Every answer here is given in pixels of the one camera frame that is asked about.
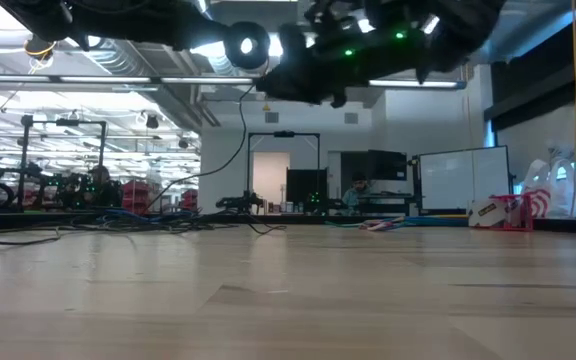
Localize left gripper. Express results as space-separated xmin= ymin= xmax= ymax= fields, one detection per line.
xmin=0 ymin=0 xmax=232 ymax=51

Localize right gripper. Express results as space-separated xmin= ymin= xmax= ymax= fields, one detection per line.
xmin=255 ymin=0 xmax=434 ymax=109

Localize black plastic spool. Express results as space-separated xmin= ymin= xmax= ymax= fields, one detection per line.
xmin=223 ymin=20 xmax=272 ymax=71

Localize long black cord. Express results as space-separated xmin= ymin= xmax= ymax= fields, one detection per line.
xmin=0 ymin=82 xmax=288 ymax=247

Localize long ceiling light bar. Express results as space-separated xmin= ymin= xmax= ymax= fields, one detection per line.
xmin=0 ymin=73 xmax=468 ymax=92

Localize black equipment cart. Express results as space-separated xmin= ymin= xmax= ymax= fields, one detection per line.
xmin=357 ymin=148 xmax=418 ymax=216

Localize person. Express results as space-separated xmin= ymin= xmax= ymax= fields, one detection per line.
xmin=341 ymin=173 xmax=377 ymax=211
xmin=85 ymin=164 xmax=123 ymax=209

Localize red storage bins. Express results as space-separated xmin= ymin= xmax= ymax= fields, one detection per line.
xmin=180 ymin=188 xmax=200 ymax=209
xmin=120 ymin=178 xmax=155 ymax=215

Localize white whiteboard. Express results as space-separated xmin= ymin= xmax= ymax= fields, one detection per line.
xmin=419 ymin=145 xmax=512 ymax=211

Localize red tape dispenser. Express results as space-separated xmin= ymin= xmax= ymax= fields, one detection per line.
xmin=467 ymin=194 xmax=535 ymax=232

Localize white bag with red print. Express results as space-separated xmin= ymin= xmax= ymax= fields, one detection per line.
xmin=520 ymin=158 xmax=576 ymax=219

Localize black gantry frame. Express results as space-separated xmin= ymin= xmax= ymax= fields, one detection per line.
xmin=15 ymin=113 xmax=109 ymax=209
xmin=245 ymin=130 xmax=322 ymax=216

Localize silver ventilation duct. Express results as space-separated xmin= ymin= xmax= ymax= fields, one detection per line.
xmin=20 ymin=29 xmax=222 ymax=129

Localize green cable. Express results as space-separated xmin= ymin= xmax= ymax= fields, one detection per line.
xmin=325 ymin=219 xmax=369 ymax=232

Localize red cable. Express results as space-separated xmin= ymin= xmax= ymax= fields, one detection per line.
xmin=360 ymin=217 xmax=404 ymax=232

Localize ceiling cord reel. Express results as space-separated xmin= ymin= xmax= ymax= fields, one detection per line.
xmin=22 ymin=34 xmax=60 ymax=64

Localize colourful cable bundle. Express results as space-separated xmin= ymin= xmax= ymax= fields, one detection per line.
xmin=377 ymin=213 xmax=469 ymax=226

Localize thin blue data cable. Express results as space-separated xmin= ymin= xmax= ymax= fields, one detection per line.
xmin=95 ymin=208 xmax=204 ymax=229

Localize hanging yellow cord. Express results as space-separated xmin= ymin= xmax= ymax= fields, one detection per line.
xmin=569 ymin=0 xmax=576 ymax=220

